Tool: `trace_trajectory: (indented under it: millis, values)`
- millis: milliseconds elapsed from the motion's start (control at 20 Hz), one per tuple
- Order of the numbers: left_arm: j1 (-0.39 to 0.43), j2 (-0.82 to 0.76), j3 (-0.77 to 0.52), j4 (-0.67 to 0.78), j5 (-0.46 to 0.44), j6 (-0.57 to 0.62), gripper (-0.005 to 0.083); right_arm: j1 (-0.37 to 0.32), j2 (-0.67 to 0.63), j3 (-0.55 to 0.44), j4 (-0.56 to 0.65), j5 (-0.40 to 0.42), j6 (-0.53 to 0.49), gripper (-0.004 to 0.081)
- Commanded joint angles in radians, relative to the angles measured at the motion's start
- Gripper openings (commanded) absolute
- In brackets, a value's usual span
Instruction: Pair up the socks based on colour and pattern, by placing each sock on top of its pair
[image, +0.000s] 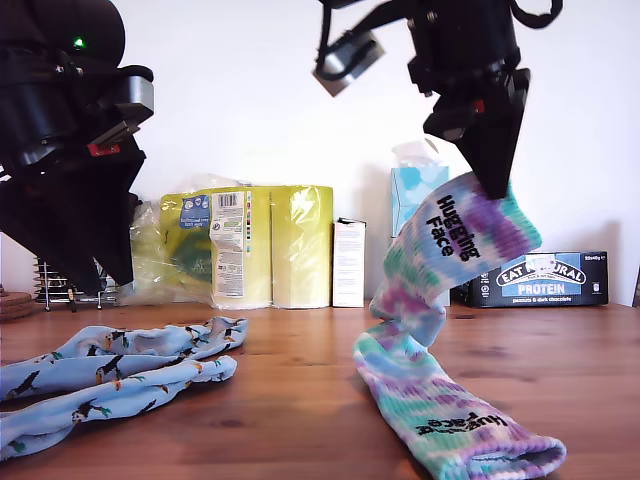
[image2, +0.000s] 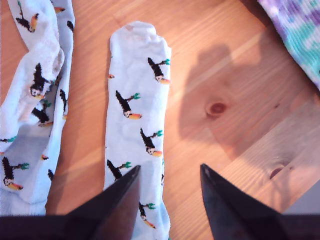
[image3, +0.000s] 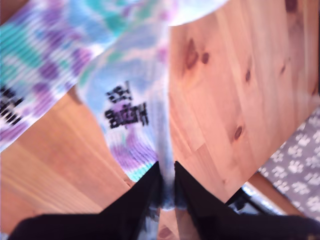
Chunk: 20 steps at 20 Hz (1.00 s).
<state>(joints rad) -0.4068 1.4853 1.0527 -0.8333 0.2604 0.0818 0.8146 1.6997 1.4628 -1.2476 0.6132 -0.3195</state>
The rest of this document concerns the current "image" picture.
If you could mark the yellow paper towel pack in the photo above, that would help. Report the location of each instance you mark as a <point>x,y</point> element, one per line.
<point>300,240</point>

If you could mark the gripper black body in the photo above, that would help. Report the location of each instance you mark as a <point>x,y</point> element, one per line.
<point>45,120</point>
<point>465,55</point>

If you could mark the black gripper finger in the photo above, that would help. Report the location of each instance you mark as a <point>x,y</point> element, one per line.
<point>510,135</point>
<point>482,150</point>
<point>120,210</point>
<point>45,210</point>

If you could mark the narrow white carton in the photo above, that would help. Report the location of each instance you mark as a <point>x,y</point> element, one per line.
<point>348,265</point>

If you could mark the white tissue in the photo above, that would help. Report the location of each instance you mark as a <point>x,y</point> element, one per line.
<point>410,155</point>

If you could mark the Eat Natural protein bar box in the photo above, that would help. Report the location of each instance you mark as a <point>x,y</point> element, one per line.
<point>560,285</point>

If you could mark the tie-dye Hugging Face sock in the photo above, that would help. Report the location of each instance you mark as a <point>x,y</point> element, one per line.
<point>425,400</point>
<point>450,260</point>

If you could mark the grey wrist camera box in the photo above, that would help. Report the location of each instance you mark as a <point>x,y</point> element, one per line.
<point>350,62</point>
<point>137,95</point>

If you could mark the blue toucan print sock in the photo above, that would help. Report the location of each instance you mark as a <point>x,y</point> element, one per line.
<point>125,400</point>
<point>150,340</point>

